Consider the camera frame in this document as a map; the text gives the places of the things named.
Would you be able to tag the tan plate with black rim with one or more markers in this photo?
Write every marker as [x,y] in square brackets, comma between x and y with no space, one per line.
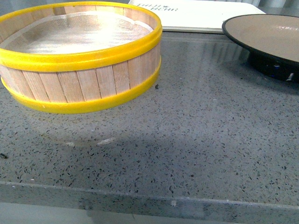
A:
[272,41]

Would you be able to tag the cream bear tray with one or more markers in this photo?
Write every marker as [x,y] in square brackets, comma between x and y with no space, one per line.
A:
[195,15]

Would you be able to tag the yellow-rimmed wooden steamer basket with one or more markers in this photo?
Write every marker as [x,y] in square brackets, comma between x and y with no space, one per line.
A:
[80,82]

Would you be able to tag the white steamer cloth liner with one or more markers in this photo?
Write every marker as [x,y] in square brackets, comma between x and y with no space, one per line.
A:
[76,33]

